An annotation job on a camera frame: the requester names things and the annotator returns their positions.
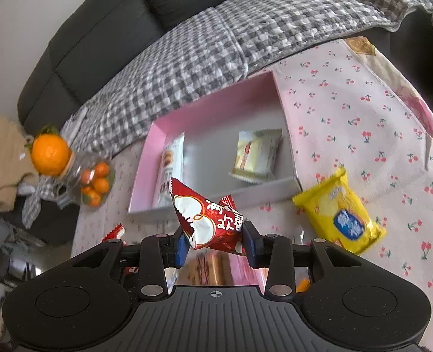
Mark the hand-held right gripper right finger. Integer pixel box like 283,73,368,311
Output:
240,221,364,300

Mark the dark grey sofa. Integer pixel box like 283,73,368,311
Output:
17,0,433,133

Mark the pale yellow snack packet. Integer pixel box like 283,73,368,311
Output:
228,128,284,185

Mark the grey checked quilted blanket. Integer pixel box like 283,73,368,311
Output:
60,0,397,158

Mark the large orange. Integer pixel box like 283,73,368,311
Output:
31,126,72,177

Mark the pink cardboard box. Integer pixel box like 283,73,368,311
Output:
127,70,301,216

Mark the grey checked cloth bow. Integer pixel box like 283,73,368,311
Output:
21,176,57,229

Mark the white brown-print snack packet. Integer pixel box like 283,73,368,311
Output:
152,132,186,209

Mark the yellow blue-label snack packet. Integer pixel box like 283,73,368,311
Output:
292,167,387,255

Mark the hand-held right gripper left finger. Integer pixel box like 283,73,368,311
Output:
69,227,194,300

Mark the cartoon print cloth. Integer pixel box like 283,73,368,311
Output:
343,37,433,171

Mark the small red white packet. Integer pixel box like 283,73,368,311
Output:
102,224,126,243

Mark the red snack packet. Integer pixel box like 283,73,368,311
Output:
170,177,247,256

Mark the glass jar of small oranges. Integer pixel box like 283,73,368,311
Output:
55,154,116,209

